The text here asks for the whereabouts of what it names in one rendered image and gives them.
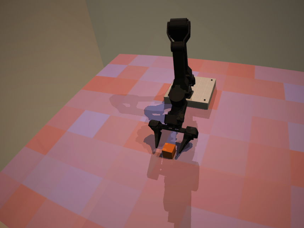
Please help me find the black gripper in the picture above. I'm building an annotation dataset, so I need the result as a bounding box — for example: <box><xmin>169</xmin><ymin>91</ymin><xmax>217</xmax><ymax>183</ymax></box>
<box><xmin>148</xmin><ymin>109</ymin><xmax>198</xmax><ymax>153</ymax></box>

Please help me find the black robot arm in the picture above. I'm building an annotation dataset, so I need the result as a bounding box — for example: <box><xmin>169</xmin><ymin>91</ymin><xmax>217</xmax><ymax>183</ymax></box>
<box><xmin>164</xmin><ymin>18</ymin><xmax>196</xmax><ymax>126</ymax></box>

